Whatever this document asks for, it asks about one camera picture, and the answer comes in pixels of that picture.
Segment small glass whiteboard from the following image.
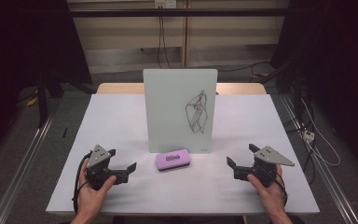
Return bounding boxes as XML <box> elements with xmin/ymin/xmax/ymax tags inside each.
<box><xmin>143</xmin><ymin>68</ymin><xmax>218</xmax><ymax>154</ymax></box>

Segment person's left hand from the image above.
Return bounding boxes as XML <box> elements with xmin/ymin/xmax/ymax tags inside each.
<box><xmin>75</xmin><ymin>161</ymin><xmax>117</xmax><ymax>218</ymax></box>

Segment white floor cable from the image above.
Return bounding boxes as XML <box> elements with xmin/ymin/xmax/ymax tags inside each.
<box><xmin>300</xmin><ymin>97</ymin><xmax>342</xmax><ymax>167</ymax></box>

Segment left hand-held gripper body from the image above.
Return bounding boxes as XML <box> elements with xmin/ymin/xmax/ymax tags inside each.
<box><xmin>84</xmin><ymin>144</ymin><xmax>119</xmax><ymax>191</ymax></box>

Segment black curtain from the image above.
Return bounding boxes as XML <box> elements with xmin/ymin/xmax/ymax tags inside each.
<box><xmin>0</xmin><ymin>0</ymin><xmax>93</xmax><ymax>164</ymax></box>
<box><xmin>269</xmin><ymin>0</ymin><xmax>358</xmax><ymax>176</ymax></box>

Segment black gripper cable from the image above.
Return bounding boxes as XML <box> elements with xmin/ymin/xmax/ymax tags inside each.
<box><xmin>72</xmin><ymin>150</ymin><xmax>93</xmax><ymax>215</ymax></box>
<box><xmin>271</xmin><ymin>172</ymin><xmax>289</xmax><ymax>207</ymax></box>

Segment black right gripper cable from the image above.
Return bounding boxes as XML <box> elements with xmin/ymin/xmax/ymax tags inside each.
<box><xmin>271</xmin><ymin>172</ymin><xmax>289</xmax><ymax>207</ymax></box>

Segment purple whiteboard eraser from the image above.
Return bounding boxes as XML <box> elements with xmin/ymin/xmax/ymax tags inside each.
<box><xmin>155</xmin><ymin>148</ymin><xmax>191</xmax><ymax>172</ymax></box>

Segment white wall outlet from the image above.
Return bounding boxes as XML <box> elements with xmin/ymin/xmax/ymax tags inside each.
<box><xmin>154</xmin><ymin>0</ymin><xmax>178</xmax><ymax>9</ymax></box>

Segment wooden vertical post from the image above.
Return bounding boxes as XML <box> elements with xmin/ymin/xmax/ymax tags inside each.
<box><xmin>181</xmin><ymin>0</ymin><xmax>190</xmax><ymax>68</ymax></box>

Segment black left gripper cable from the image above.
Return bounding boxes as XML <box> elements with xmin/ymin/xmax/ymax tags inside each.
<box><xmin>72</xmin><ymin>150</ymin><xmax>93</xmax><ymax>215</ymax></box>

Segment black floor cable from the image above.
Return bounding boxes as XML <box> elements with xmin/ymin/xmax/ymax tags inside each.
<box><xmin>217</xmin><ymin>61</ymin><xmax>271</xmax><ymax>74</ymax></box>

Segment black horizontal bar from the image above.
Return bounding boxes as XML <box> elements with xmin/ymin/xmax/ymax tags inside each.
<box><xmin>69</xmin><ymin>7</ymin><xmax>293</xmax><ymax>19</ymax></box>

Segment white power strip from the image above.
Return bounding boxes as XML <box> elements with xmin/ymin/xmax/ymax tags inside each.
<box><xmin>303</xmin><ymin>130</ymin><xmax>316</xmax><ymax>143</ymax></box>

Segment black hanging cables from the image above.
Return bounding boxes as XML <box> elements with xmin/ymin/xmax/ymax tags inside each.
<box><xmin>156</xmin><ymin>16</ymin><xmax>172</xmax><ymax>69</ymax></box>

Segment metal floor rail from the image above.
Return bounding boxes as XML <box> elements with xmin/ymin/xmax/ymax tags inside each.
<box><xmin>0</xmin><ymin>114</ymin><xmax>56</xmax><ymax>224</ymax></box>
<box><xmin>280</xmin><ymin>93</ymin><xmax>358</xmax><ymax>224</ymax></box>

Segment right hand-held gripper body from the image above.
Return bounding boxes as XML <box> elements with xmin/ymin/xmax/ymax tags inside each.
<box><xmin>251</xmin><ymin>146</ymin><xmax>296</xmax><ymax>189</ymax></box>

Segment person's right hand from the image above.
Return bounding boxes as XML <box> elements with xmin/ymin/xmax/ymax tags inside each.
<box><xmin>246</xmin><ymin>163</ymin><xmax>289</xmax><ymax>217</ymax></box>

